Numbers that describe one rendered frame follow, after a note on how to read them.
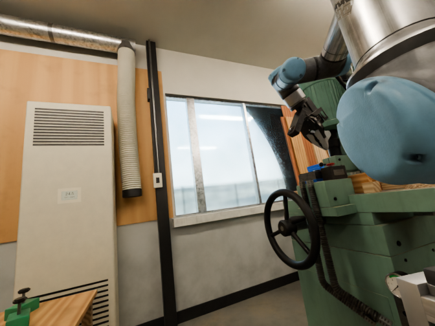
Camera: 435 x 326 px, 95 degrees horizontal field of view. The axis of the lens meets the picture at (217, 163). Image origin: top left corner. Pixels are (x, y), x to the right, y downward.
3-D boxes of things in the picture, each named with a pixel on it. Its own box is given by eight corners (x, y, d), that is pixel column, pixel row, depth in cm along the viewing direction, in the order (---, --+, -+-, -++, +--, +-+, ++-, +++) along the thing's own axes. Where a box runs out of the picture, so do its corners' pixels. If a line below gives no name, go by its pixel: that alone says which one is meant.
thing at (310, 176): (299, 185, 80) (296, 171, 82) (320, 182, 84) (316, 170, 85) (325, 180, 68) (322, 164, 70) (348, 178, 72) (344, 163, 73)
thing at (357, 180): (319, 196, 92) (315, 182, 93) (322, 196, 92) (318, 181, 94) (371, 192, 71) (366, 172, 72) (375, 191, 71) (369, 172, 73)
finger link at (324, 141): (340, 141, 76) (326, 121, 76) (331, 149, 74) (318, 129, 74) (333, 143, 79) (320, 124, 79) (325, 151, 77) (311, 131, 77)
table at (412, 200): (268, 215, 100) (266, 203, 101) (314, 207, 111) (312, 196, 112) (421, 218, 44) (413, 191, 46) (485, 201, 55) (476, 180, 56)
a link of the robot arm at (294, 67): (316, 49, 61) (305, 63, 72) (279, 57, 62) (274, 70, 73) (320, 76, 62) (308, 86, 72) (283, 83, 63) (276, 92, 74)
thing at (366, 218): (290, 220, 99) (289, 213, 100) (322, 215, 106) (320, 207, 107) (375, 225, 63) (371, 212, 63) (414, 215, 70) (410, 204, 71)
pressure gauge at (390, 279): (390, 302, 54) (381, 270, 55) (399, 298, 55) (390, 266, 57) (419, 313, 48) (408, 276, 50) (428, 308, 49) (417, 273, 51)
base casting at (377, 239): (290, 239, 100) (287, 220, 101) (368, 221, 120) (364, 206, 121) (392, 257, 59) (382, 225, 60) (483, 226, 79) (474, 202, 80)
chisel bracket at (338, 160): (325, 177, 92) (322, 159, 93) (347, 174, 97) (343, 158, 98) (340, 174, 85) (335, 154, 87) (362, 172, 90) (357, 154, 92)
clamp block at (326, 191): (299, 208, 80) (294, 185, 81) (324, 204, 84) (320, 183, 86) (331, 207, 66) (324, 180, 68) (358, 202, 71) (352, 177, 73)
